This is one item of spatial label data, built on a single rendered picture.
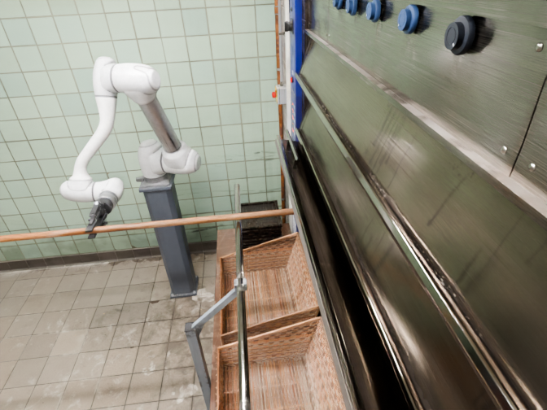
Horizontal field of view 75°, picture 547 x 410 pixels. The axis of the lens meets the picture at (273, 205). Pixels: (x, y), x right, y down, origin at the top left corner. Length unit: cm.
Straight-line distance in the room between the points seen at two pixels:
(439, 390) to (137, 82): 162
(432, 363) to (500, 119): 43
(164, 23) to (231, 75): 51
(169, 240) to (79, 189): 83
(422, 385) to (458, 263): 28
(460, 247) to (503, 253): 7
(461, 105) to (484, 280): 24
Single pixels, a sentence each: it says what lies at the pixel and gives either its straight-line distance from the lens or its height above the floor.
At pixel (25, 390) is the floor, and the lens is 294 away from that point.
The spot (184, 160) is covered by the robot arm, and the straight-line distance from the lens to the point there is 218.
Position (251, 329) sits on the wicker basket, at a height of 74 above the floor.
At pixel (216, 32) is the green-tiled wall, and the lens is 257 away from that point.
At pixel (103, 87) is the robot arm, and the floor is 169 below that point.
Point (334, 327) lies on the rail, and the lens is 86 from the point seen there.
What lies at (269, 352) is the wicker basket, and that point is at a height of 65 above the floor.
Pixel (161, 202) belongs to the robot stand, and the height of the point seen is 88.
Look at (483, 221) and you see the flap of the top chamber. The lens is 56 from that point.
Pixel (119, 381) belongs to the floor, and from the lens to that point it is 268.
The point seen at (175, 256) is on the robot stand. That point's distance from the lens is 270.
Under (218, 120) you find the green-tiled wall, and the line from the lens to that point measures 271.
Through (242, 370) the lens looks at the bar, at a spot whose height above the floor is 117.
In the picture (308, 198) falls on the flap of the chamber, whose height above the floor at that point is 141.
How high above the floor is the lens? 212
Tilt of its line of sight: 34 degrees down
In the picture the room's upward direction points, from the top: 3 degrees counter-clockwise
